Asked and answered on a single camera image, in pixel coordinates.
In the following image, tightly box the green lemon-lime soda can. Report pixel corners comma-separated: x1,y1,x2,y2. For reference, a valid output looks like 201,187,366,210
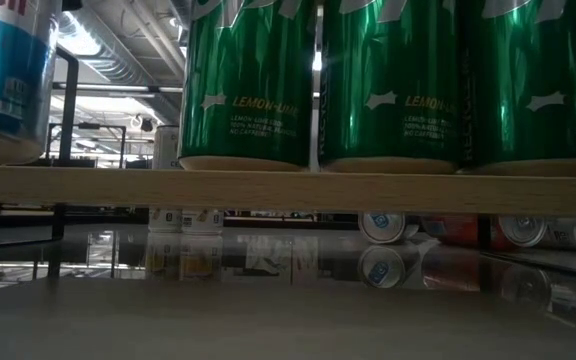
317,0,464,175
460,0,576,178
177,0,318,173

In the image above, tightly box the blue silver Red Bull can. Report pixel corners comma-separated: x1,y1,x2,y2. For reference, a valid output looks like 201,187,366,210
357,212,422,245

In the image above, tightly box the red soda can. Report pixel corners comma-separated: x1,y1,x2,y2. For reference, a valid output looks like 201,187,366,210
420,213,550,249

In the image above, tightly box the light blue silver energy can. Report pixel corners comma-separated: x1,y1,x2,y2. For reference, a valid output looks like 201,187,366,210
0,0,63,166

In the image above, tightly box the white Celsius can black lid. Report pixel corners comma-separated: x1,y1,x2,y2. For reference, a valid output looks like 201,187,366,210
182,208,224,235
147,124,184,235

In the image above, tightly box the wooden shelf black metal frame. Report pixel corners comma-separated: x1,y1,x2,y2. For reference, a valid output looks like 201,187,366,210
0,46,576,251

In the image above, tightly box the black metal table frame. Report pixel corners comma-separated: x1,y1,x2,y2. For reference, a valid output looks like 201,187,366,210
0,212,364,231

